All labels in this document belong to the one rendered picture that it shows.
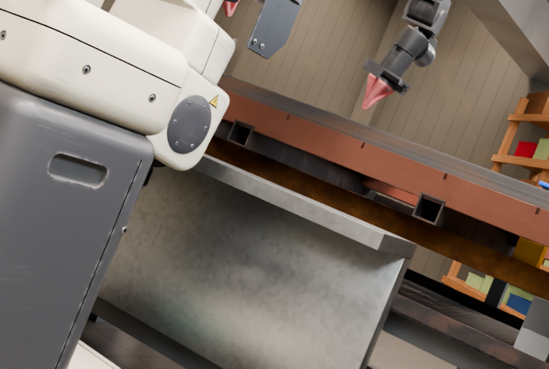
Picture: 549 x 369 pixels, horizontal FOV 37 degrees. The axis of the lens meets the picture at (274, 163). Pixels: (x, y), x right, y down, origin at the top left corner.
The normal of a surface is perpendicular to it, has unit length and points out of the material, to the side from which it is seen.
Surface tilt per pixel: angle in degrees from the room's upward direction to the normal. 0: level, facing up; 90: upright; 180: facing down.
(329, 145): 90
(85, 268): 90
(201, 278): 90
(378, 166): 90
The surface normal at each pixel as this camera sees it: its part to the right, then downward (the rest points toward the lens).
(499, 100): -0.52, -0.21
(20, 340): 0.76, 0.32
